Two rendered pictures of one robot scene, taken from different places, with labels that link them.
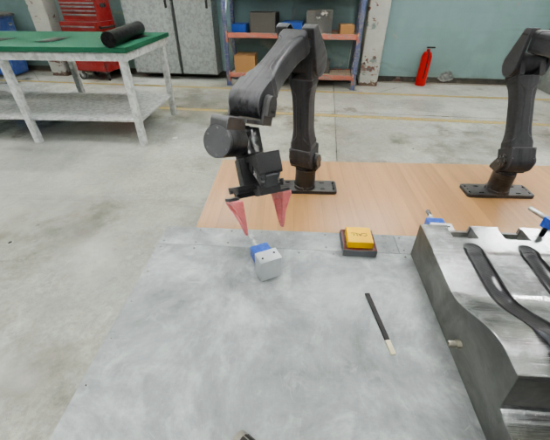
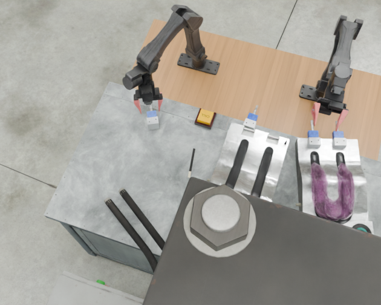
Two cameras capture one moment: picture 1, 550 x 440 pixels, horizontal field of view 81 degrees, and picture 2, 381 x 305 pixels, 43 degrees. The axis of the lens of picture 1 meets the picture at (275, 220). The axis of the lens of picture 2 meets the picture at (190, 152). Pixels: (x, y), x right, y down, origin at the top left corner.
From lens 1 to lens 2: 1.54 m
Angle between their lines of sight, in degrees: 31
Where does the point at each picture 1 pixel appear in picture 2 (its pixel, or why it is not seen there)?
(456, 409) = not seen: hidden behind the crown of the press
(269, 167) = (147, 99)
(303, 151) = (192, 53)
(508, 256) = (257, 150)
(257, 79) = (150, 52)
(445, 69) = not seen: outside the picture
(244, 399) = (127, 178)
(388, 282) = (208, 145)
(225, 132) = (130, 82)
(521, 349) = not seen: hidden behind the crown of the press
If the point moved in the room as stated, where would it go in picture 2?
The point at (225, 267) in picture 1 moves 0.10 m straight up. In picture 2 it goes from (133, 117) to (131, 106)
